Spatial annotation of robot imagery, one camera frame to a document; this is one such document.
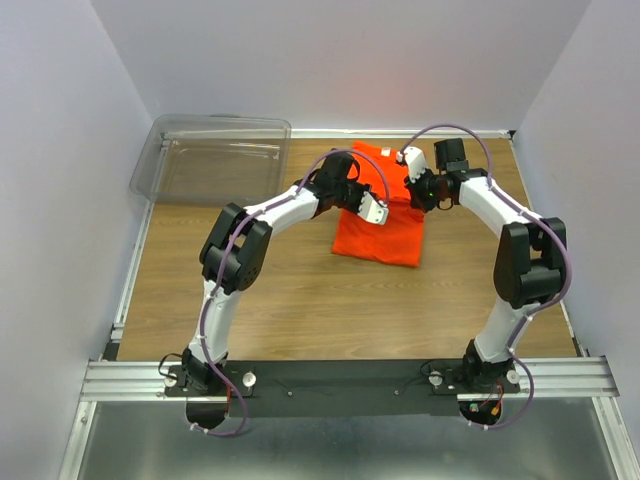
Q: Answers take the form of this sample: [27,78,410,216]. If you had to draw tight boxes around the orange t shirt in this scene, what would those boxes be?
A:
[332,140,425,268]

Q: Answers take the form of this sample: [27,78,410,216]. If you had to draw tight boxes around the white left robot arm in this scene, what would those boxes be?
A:
[181,149,390,395]

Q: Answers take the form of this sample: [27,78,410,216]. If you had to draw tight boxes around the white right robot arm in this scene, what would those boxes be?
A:
[397,139,568,392]

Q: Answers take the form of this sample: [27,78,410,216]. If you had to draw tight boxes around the clear plastic bin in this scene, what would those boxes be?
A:
[130,114,291,207]

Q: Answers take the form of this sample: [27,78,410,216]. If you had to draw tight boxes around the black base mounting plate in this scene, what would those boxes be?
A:
[161,359,520,418]

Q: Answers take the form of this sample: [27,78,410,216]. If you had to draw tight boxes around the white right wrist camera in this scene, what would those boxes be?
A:
[396,146,428,183]

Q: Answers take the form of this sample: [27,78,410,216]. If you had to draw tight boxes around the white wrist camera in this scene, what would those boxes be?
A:
[396,146,428,183]
[356,191,389,225]

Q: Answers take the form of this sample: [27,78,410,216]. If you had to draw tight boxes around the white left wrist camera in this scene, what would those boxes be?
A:
[356,191,389,225]

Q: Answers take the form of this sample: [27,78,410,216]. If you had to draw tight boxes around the aluminium frame rail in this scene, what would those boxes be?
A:
[79,357,176,402]

